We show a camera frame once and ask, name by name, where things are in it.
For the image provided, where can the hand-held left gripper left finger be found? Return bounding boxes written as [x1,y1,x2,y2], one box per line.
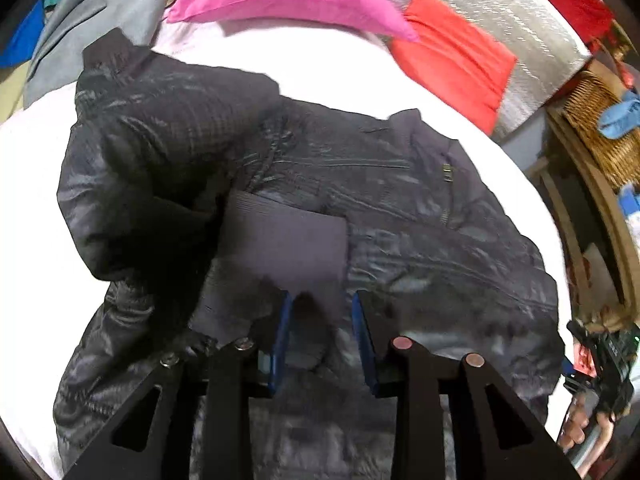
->
[62,290,296,480]

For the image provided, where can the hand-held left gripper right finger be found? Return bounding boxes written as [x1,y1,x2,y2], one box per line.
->
[351,290,583,480]

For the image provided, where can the black puffer jacket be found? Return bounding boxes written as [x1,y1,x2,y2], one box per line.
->
[52,27,566,480]

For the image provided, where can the person's right hand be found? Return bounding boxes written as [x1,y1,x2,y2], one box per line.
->
[556,402,617,457]

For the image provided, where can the wooden rack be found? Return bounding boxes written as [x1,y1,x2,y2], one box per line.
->
[530,105,640,323]

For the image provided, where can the light blue cloth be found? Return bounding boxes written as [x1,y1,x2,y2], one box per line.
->
[597,90,640,141]

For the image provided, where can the wicker basket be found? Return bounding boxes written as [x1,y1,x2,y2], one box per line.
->
[562,70,640,192]

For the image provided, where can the white pink blanket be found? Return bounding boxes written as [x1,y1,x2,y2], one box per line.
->
[0,20,576,480]

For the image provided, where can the red pillow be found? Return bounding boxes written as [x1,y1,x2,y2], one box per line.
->
[387,0,518,136]

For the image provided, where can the silver quilted headboard cover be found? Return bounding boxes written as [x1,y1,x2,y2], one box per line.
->
[340,0,593,141]

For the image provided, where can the grey garment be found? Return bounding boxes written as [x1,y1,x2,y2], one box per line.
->
[22,0,186,108]

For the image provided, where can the red cloth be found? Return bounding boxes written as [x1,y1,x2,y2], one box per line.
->
[505,0,617,55]

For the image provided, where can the pale yellow cloth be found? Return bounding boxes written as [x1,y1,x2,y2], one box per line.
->
[0,66,32,128]

